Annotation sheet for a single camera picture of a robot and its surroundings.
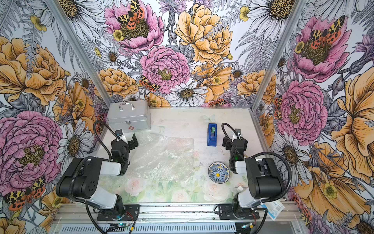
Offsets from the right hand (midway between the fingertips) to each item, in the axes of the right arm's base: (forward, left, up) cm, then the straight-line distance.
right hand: (233, 139), depth 95 cm
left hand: (+1, +67, +2) cm, 67 cm away
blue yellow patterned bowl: (-19, +11, -7) cm, 23 cm away
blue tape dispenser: (+5, +13, -2) cm, 14 cm away
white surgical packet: (-38, -15, -8) cm, 41 cm away
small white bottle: (-29, +2, -3) cm, 29 cm away
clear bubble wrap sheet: (-9, +45, -5) cm, 46 cm away
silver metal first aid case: (+15, +67, +8) cm, 69 cm away
